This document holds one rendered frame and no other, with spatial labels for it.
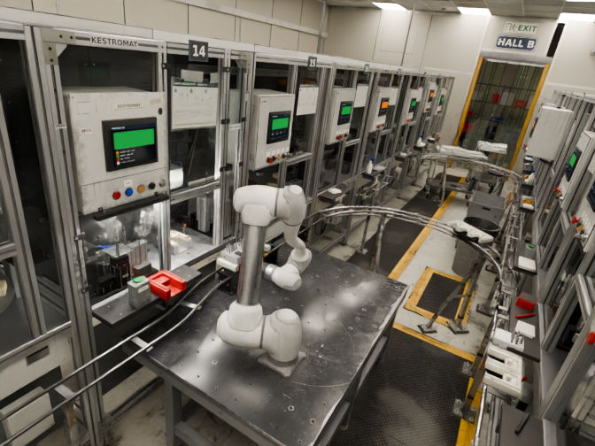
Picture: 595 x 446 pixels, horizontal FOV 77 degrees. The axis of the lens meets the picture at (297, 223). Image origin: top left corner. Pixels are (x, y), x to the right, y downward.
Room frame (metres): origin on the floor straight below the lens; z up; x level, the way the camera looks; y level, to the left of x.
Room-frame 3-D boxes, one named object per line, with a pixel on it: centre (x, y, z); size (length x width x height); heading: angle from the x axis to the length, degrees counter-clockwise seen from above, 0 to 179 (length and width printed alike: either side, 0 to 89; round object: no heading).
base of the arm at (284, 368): (1.42, -0.02, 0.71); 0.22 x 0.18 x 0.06; 152
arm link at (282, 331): (1.40, 0.00, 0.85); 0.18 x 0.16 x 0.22; 91
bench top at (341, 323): (1.83, -0.02, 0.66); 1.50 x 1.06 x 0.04; 152
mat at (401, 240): (5.79, -2.03, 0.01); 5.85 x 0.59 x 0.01; 152
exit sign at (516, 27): (8.79, -4.00, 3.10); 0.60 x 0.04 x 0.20; 62
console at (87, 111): (1.55, 0.84, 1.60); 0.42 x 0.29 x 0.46; 152
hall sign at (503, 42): (8.79, -4.00, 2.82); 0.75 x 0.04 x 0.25; 62
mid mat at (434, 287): (3.25, -1.56, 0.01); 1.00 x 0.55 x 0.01; 152
